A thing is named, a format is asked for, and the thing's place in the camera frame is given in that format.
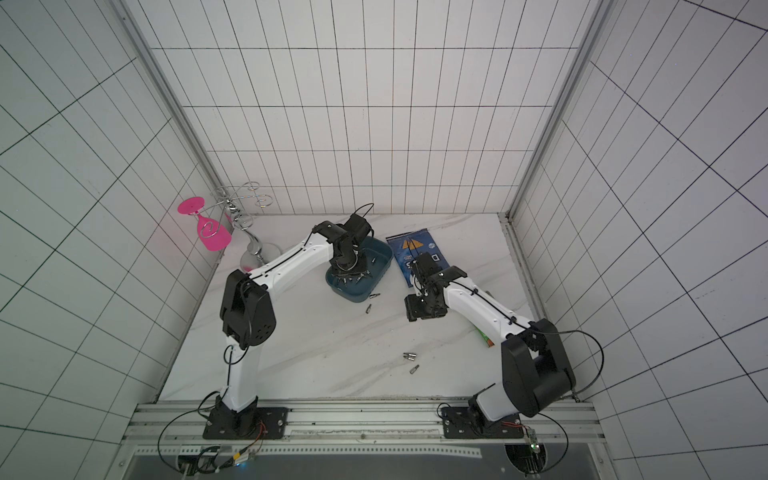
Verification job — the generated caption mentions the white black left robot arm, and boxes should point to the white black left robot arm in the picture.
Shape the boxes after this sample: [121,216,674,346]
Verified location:
[208,213,375,437]

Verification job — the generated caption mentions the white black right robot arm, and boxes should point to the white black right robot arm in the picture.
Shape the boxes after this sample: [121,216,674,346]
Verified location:
[405,253,576,432]

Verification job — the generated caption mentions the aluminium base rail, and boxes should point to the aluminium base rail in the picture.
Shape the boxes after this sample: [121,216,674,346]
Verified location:
[122,398,606,462]

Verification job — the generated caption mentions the chrome lamp with pink shades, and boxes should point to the chrome lamp with pink shades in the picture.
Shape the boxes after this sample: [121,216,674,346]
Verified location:
[177,181,283,272]

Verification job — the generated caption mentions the teal plastic storage box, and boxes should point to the teal plastic storage box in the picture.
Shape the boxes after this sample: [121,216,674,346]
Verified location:
[325,237,393,303]

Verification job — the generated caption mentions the blue Doritos chip bag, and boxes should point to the blue Doritos chip bag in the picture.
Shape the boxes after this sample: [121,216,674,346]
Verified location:
[386,228,449,288]

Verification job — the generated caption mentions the green orange snack bag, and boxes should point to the green orange snack bag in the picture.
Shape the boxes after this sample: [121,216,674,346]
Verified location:
[475,327,494,348]

